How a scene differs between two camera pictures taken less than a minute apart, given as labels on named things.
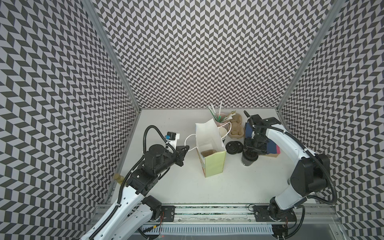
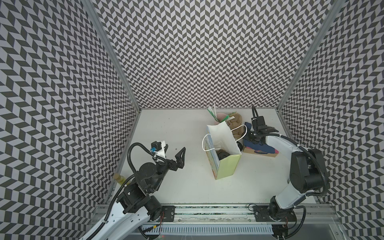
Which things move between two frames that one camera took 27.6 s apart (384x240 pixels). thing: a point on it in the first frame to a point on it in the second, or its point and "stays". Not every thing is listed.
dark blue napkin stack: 271,147 stays
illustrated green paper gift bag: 210,147 to 222,150
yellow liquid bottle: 119,178 stays
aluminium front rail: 231,213 stays
